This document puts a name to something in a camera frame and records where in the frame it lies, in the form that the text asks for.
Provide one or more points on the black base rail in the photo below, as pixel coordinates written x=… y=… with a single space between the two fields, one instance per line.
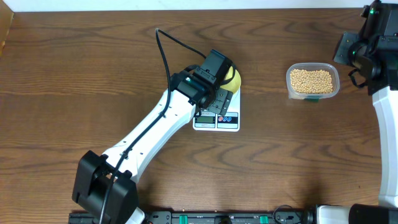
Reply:
x=280 y=216

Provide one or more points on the soybeans pile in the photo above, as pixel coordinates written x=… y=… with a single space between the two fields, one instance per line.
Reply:
x=311 y=82

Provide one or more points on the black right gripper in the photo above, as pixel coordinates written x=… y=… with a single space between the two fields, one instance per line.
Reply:
x=347 y=40

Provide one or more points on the clear plastic container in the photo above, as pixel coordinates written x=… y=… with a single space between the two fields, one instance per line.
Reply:
x=313 y=66

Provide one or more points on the green tape label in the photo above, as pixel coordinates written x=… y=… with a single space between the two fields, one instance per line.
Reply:
x=315 y=100

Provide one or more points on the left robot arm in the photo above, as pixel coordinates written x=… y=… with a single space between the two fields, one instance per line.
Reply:
x=105 y=185

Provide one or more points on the yellow plastic bowl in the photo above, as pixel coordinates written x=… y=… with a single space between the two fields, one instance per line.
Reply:
x=234 y=85

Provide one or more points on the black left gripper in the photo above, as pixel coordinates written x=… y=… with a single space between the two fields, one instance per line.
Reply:
x=223 y=102

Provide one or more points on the white digital kitchen scale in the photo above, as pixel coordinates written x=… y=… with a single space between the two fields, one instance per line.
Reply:
x=230 y=122

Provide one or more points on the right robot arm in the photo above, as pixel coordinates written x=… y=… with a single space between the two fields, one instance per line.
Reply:
x=372 y=53

